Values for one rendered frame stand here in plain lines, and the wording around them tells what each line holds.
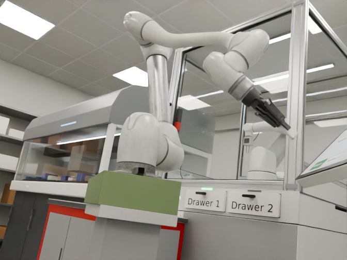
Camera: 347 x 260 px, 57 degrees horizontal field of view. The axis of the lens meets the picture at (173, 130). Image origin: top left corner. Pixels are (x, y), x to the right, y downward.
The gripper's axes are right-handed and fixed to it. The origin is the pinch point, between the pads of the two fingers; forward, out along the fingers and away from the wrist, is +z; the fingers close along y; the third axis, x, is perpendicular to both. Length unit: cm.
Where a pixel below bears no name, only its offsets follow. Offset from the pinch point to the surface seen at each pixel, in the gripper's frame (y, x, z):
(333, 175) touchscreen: -14.8, 9.1, 17.8
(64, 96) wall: 432, 16, -295
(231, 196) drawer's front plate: 59, 19, 6
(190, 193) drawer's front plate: 81, 30, -10
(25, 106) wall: 394, 77, -305
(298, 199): 33.5, 4.4, 26.7
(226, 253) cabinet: 62, 41, 24
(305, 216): 38, 6, 35
